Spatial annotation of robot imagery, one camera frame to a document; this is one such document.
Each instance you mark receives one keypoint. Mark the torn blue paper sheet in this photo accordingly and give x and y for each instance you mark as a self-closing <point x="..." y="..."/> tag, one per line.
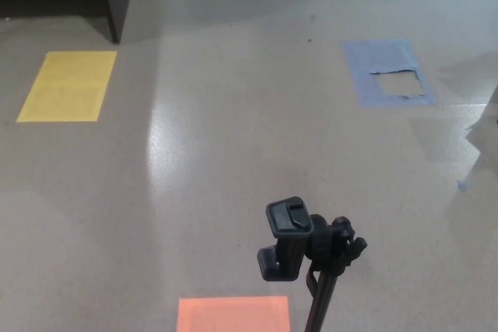
<point x="373" y="56"/>

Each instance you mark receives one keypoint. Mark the small blue tape scrap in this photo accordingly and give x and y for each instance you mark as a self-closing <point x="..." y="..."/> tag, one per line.
<point x="463" y="186"/>

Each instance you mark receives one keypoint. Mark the black phone stand tripod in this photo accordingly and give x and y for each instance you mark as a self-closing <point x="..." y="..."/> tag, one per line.
<point x="292" y="246"/>

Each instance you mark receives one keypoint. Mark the orange paper sheet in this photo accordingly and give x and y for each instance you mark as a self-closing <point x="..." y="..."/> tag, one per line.
<point x="233" y="314"/>

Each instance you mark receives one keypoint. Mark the grey furniture panel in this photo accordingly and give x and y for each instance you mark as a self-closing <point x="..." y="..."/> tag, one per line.
<point x="492" y="130"/>

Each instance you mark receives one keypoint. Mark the yellow paper sheet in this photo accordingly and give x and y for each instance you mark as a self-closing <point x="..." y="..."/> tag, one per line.
<point x="66" y="87"/>

